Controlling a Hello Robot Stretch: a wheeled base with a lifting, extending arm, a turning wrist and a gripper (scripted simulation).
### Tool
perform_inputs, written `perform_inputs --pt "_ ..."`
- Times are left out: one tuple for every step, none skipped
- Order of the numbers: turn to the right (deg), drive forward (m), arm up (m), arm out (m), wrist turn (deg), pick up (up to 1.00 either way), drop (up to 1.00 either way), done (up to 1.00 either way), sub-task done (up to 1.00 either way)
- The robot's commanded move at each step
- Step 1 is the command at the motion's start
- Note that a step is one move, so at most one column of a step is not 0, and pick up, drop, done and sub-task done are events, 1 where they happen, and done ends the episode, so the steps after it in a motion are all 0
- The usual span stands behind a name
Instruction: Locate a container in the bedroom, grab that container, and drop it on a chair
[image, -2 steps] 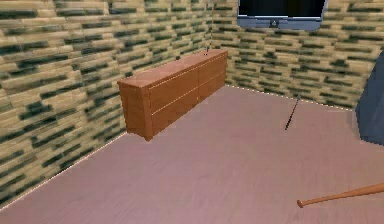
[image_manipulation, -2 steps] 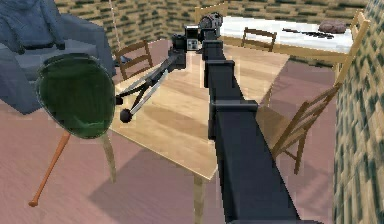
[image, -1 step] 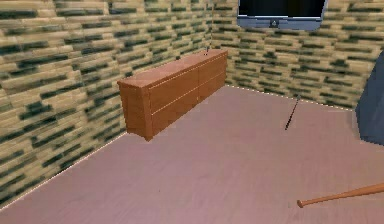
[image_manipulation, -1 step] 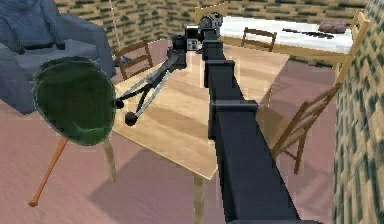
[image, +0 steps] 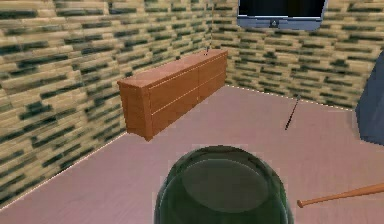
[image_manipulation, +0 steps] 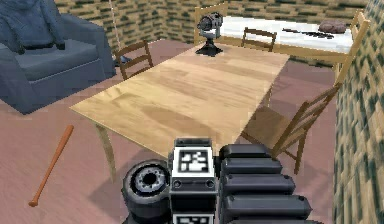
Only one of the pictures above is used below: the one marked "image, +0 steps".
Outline brown wooden chest of drawers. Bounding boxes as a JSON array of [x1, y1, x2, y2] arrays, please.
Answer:
[[117, 48, 229, 142]]

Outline thin black stick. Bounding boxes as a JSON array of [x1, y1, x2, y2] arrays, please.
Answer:
[[284, 95, 301, 131]]

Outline brown wooden baseball bat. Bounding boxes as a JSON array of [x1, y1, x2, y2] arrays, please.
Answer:
[[296, 182, 384, 209]]

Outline blue grey bed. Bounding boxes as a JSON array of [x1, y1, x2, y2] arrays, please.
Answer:
[[355, 50, 384, 147]]

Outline wall television set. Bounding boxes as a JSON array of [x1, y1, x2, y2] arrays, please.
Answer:
[[236, 0, 329, 32]]

